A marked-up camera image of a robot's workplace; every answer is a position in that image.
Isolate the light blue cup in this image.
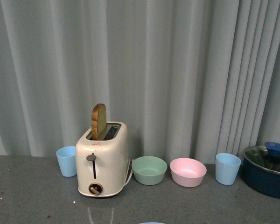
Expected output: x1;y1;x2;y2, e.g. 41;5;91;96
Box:
215;153;241;185
56;146;77;177

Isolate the light blue plate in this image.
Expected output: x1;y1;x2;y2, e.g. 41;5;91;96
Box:
139;222;165;224

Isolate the white toaster cord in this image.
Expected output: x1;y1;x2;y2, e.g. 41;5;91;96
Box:
123;159;134;188

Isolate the toasted bread slice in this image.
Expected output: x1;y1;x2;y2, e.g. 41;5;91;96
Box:
91;104;106;140

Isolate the light blue cup left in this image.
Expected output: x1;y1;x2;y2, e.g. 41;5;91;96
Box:
56;146;77;177

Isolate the dark blue pot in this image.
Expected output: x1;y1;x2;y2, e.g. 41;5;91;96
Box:
241;158;280;198

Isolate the glass pot lid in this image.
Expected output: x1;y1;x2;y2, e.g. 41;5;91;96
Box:
244;142;280;175

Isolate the grey curtain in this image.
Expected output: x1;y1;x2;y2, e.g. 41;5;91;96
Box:
0;0;280;164

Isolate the pink bowl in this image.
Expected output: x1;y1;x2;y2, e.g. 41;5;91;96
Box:
169;158;207;188

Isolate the light blue cup right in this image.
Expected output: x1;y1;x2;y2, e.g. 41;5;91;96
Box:
215;153;241;185

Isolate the cream white toaster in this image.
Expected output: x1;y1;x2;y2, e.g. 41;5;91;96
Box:
75;122;130;197

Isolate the green bowl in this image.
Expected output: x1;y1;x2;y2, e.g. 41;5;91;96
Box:
132;156;168;186

